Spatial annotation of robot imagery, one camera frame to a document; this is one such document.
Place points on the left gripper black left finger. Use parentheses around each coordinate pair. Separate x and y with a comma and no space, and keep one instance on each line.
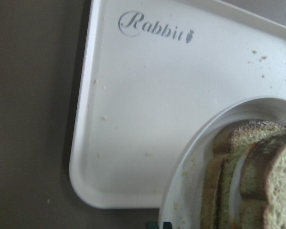
(151,225)

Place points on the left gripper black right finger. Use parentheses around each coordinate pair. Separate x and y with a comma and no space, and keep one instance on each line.
(167,225)

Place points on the white round plate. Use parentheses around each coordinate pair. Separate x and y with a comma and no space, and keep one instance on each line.
(182,199)

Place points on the bread slice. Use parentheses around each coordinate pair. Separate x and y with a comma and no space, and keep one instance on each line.
(263,184)

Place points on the cream rabbit tray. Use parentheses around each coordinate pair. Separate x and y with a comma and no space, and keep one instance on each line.
(154,71)

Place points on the fried egg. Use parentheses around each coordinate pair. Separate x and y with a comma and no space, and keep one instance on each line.
(235,198)

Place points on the toast slice on plate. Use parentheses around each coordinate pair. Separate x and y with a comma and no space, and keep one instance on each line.
(231,142)

